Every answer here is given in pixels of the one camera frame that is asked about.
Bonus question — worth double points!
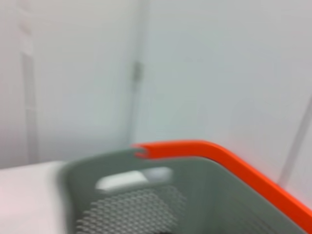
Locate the grey perforated storage basket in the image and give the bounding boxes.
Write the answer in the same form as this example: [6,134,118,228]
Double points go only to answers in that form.
[56,148,312,234]

